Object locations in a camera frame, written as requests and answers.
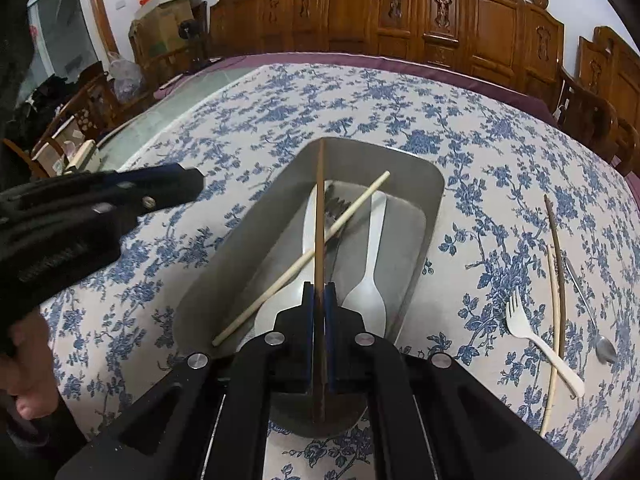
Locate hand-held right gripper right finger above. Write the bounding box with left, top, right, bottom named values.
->
left=322, top=282, right=583, bottom=480

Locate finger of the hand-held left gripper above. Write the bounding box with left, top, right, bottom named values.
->
left=94, top=184, right=202, bottom=232
left=114, top=162, right=206, bottom=194

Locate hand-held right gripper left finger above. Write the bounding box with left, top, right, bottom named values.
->
left=55, top=281, right=318, bottom=480

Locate small white plastic spoon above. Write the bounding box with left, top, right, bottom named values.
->
left=341, top=190, right=389, bottom=339

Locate light bamboo chopstick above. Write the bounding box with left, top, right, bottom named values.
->
left=540, top=245, right=561, bottom=437
left=211, top=170, right=392, bottom=348

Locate large white plastic spoon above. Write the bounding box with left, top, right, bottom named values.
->
left=254, top=182, right=321, bottom=342

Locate brown wooden chopstick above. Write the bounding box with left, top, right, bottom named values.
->
left=312, top=140, right=329, bottom=423
left=544, top=195, right=569, bottom=362

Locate metal fork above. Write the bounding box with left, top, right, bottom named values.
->
left=324, top=182, right=351, bottom=281

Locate rectangular metal tray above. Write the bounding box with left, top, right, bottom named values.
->
left=172, top=137, right=446, bottom=437

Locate white plastic fork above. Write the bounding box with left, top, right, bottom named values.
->
left=505, top=287, right=586, bottom=398

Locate metal spoon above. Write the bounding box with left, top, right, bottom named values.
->
left=564, top=255, right=619, bottom=366

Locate person's left hand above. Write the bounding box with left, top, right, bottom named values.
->
left=0, top=305, right=52, bottom=422

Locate open cardboard box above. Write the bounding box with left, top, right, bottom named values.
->
left=32, top=125, right=82, bottom=177

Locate wooden chair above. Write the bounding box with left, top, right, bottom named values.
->
left=30, top=62, right=122, bottom=162

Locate clear plastic bag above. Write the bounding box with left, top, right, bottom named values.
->
left=107, top=52, right=139, bottom=102

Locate black bag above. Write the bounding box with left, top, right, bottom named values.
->
left=15, top=75, right=67, bottom=127

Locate large cardboard box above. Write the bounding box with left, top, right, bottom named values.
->
left=129, top=0, right=196, bottom=62

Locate black standing fan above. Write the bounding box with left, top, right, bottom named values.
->
left=177, top=19, right=207, bottom=72

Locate blue floral tablecloth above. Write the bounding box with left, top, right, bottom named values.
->
left=40, top=62, right=640, bottom=480

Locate carved wooden sofa bench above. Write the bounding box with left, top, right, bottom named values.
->
left=207, top=0, right=566, bottom=92

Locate carved wooden armchair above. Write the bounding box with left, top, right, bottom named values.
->
left=556, top=25, right=640, bottom=177

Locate wooden door frame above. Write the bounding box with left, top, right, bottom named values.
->
left=82, top=0, right=121, bottom=59

